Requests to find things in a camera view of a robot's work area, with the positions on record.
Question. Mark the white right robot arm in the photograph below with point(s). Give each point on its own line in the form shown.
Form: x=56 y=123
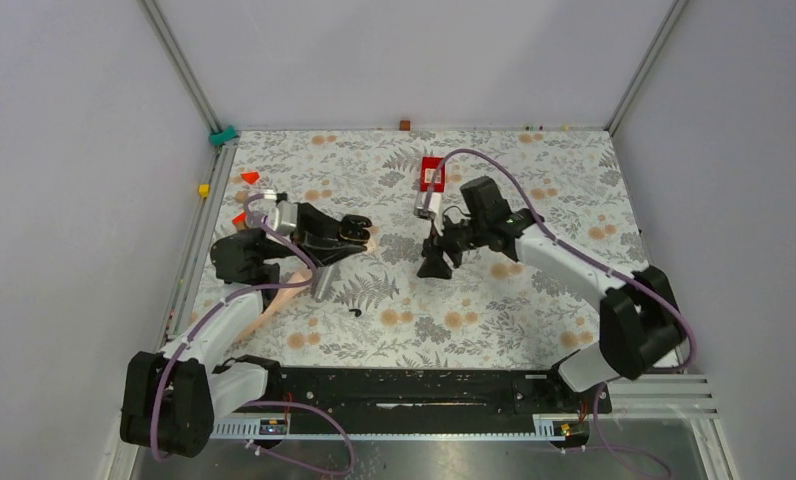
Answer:
x=637 y=324

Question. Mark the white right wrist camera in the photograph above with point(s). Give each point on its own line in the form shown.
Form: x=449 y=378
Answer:
x=428 y=205

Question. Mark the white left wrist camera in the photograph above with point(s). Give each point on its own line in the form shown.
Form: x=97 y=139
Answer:
x=283 y=218

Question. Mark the red wedge block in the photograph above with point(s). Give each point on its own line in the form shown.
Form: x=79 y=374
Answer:
x=250 y=177

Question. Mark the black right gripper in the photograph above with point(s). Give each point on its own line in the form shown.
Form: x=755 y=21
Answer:
x=435 y=266

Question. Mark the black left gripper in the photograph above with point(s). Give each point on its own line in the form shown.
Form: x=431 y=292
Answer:
x=319 y=236

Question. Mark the pink microphone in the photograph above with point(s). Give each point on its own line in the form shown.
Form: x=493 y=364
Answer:
x=282 y=298

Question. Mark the floral table mat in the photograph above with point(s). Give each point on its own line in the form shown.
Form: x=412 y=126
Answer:
x=493 y=312

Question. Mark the silver microphone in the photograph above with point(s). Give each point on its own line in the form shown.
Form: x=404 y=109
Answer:
x=323 y=281

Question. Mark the small coloured beads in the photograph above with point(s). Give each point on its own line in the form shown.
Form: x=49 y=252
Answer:
x=541 y=127

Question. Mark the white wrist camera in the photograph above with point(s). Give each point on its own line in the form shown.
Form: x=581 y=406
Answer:
x=283 y=218
x=428 y=205

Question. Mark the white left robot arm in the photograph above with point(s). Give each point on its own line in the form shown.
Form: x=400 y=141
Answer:
x=173 y=397

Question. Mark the teal block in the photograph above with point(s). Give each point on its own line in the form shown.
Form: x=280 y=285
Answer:
x=220 y=138

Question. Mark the white slotted cable duct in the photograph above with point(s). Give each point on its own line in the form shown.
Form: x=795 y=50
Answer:
x=393 y=426

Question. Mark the black earbud charging case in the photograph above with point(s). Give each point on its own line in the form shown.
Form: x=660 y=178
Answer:
x=355 y=228

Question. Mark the aluminium corner rail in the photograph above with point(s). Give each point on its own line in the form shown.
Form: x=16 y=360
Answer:
x=648 y=61
x=202 y=157

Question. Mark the aluminium corner rail right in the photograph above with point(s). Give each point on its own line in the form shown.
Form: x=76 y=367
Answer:
x=648 y=61

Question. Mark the red box with label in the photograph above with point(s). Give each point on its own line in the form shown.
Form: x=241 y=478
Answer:
x=432 y=175

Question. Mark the red block near microphones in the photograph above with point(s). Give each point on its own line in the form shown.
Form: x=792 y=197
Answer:
x=240 y=219

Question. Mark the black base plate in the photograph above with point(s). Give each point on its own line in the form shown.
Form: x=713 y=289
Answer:
x=342 y=392

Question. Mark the aluminium corner rail left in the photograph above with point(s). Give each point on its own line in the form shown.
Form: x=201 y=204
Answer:
x=202 y=157

